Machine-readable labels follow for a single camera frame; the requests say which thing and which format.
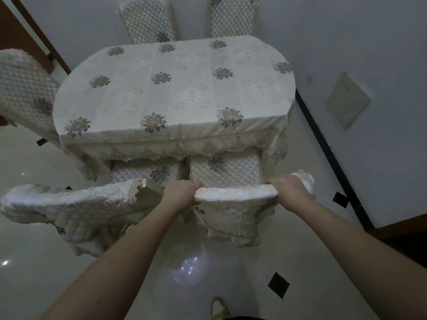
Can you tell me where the person's right forearm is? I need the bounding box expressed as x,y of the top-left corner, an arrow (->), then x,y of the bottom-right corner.
283,200 -> 427,320

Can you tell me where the black baseboard strip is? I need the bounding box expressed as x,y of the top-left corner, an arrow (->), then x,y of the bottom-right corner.
295,89 -> 376,231

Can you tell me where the yellow-green slipper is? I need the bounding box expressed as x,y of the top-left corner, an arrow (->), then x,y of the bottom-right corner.
210,296 -> 231,320

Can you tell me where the brown wooden door frame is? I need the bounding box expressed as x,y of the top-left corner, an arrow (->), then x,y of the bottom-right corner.
0,0 -> 71,76

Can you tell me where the dark brown wooden door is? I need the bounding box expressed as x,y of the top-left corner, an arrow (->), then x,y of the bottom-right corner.
368,213 -> 427,261

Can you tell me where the person's left forearm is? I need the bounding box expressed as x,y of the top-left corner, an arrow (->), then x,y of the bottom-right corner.
39,200 -> 188,320

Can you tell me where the beige square wall panel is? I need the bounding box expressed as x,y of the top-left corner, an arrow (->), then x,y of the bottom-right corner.
326,72 -> 372,130

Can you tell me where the person's right hand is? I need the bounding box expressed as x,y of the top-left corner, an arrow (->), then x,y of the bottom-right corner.
264,174 -> 315,218

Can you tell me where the cream floral embroidered tablecloth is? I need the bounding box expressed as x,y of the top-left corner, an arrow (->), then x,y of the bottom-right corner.
52,35 -> 297,182

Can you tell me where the person's left hand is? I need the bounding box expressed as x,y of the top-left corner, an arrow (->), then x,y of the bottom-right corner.
161,179 -> 204,215

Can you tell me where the chair with cream quilted cover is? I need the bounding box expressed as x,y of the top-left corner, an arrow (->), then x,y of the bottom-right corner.
117,0 -> 176,44
187,150 -> 316,249
0,159 -> 183,258
0,49 -> 62,148
209,0 -> 261,39

